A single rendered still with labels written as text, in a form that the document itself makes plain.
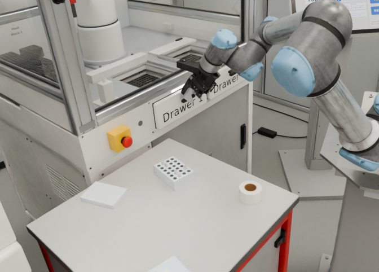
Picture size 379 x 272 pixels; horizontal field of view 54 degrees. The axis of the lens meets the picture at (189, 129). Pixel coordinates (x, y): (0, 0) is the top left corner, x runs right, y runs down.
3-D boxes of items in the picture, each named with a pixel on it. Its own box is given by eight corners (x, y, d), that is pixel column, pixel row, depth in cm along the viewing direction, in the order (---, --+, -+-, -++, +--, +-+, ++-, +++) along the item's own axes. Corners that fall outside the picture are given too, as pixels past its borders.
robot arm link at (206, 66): (199, 53, 129) (214, 47, 134) (194, 62, 133) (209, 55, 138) (214, 69, 128) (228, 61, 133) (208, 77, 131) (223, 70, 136)
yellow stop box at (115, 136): (134, 145, 135) (131, 127, 131) (118, 154, 130) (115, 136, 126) (125, 140, 138) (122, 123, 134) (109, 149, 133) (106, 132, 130)
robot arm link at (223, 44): (234, 49, 120) (212, 33, 120) (219, 71, 128) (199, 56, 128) (243, 38, 125) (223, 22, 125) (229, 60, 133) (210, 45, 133)
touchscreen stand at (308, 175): (369, 198, 222) (409, 27, 170) (292, 201, 225) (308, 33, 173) (342, 150, 265) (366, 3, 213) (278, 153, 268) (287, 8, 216)
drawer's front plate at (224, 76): (247, 78, 184) (247, 56, 178) (210, 100, 166) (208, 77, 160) (245, 77, 185) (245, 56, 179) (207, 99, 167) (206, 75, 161)
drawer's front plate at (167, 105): (207, 102, 164) (205, 79, 159) (159, 130, 147) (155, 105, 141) (203, 101, 165) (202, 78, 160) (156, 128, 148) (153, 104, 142)
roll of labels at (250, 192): (256, 207, 114) (256, 197, 112) (235, 200, 117) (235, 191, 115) (264, 193, 119) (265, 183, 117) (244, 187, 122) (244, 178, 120)
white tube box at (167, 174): (194, 180, 128) (194, 171, 126) (175, 191, 123) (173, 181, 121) (173, 164, 136) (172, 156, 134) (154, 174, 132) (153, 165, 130)
